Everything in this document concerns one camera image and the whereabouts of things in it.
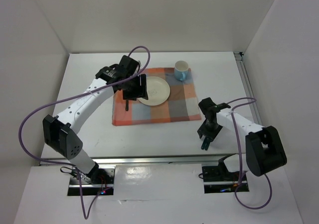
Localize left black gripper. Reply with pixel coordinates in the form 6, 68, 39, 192
122, 74, 149, 101

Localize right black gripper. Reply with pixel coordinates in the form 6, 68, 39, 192
197, 119, 224, 143

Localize gold knife green handle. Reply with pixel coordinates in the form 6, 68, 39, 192
202, 139, 211, 150

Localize gold spoon green handle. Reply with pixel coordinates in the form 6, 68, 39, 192
201, 137, 210, 150

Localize gold fork green handle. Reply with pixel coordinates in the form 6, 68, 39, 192
125, 100, 129, 111

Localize cream round plate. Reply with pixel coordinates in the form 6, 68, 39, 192
138, 76, 170, 106

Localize checkered orange blue cloth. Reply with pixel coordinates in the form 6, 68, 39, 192
112, 68, 201, 126

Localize light blue mug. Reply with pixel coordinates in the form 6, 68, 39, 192
174, 61, 189, 81

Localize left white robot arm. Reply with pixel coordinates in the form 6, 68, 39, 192
42, 62, 148, 184

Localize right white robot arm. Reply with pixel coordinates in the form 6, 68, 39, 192
197, 98, 287, 180

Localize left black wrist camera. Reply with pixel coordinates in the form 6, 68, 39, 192
119, 55, 140, 75

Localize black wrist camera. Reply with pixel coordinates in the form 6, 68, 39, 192
198, 97, 216, 115
119, 55, 140, 75

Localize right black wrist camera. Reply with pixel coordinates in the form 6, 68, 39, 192
198, 97, 216, 115

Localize aluminium front rail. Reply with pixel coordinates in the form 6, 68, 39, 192
38, 153, 274, 166

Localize aluminium rail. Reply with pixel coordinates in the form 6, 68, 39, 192
233, 52, 263, 126
38, 153, 274, 166

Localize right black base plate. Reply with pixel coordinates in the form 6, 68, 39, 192
198, 163, 249, 194

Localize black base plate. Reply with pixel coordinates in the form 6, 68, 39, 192
198, 163, 249, 194
67, 166, 116, 197

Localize aluminium right side rail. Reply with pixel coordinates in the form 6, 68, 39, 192
233, 52, 263, 126

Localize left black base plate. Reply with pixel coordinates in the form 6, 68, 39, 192
67, 166, 116, 197

